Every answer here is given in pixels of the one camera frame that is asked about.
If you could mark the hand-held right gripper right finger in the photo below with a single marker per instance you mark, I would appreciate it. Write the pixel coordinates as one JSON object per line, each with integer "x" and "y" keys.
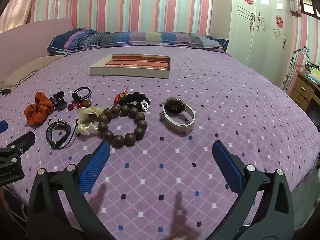
{"x": 228, "y": 167}

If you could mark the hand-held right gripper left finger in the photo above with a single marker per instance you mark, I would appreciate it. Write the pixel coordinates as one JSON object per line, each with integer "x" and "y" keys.
{"x": 95, "y": 167}

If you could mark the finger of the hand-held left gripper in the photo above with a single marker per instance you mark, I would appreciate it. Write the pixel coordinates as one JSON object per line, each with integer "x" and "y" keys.
{"x": 2, "y": 126}
{"x": 23, "y": 140}

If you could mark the orange scrunchie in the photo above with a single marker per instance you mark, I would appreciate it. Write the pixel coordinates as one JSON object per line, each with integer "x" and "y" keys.
{"x": 37, "y": 112}

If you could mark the black hair claw clip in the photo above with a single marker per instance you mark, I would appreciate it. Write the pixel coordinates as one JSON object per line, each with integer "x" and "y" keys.
{"x": 58, "y": 102}

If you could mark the red tassel charm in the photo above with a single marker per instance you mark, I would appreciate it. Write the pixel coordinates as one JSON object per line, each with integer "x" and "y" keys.
{"x": 118, "y": 97}

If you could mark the dark scrunchie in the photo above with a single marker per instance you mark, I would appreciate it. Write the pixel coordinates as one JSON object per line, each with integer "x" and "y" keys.
{"x": 143, "y": 105}

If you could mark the white tray with brick lining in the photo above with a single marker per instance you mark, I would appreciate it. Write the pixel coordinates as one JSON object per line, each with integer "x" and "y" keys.
{"x": 130, "y": 73}

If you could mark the small black object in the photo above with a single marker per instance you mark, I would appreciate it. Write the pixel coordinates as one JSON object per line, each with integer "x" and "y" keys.
{"x": 5, "y": 92}

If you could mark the cream scrunchie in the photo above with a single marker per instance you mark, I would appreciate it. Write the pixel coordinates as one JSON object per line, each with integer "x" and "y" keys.
{"x": 85, "y": 128}

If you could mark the beige blanket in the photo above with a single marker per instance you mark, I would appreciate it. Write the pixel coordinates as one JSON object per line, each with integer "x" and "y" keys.
{"x": 30, "y": 70}

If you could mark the purple diamond-print bedspread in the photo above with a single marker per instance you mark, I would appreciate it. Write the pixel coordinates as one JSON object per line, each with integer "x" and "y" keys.
{"x": 200, "y": 92}

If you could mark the pink headboard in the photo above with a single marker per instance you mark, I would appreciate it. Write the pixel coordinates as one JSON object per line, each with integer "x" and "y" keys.
{"x": 37, "y": 35}

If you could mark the wooden desk with drawers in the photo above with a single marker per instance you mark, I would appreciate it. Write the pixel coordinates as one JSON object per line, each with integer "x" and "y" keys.
{"x": 301, "y": 90}

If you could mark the pink curtain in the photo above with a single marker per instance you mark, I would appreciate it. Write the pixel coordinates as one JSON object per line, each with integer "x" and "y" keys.
{"x": 15, "y": 10}

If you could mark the white wardrobe with decals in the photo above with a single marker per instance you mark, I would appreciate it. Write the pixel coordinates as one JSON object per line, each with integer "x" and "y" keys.
{"x": 250, "y": 42}

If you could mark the clutter on desk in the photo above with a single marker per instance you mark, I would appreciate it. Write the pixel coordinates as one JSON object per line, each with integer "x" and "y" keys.
{"x": 313, "y": 72}

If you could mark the white desk lamp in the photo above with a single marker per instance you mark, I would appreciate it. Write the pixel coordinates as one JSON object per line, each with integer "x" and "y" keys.
{"x": 297, "y": 52}

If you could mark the patchwork striped pillow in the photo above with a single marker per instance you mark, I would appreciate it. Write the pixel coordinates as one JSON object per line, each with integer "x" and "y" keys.
{"x": 140, "y": 38}

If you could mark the dark framed window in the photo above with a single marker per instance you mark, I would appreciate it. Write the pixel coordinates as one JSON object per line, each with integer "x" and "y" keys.
{"x": 310, "y": 5}

